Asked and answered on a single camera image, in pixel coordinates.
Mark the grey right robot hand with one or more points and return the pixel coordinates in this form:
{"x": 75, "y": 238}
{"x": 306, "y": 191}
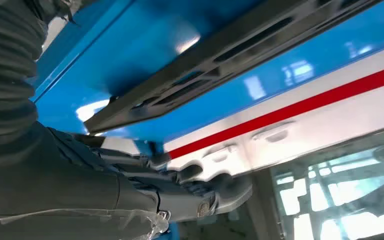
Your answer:
{"x": 62, "y": 185}

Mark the blue metal shelf rack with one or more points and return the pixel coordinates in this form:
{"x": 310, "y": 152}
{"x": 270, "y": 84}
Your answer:
{"x": 139, "y": 43}

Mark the red barrier belt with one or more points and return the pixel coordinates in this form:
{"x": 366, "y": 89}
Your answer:
{"x": 294, "y": 107}

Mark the white car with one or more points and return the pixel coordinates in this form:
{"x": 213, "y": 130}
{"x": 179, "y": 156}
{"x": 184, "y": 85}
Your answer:
{"x": 328, "y": 109}

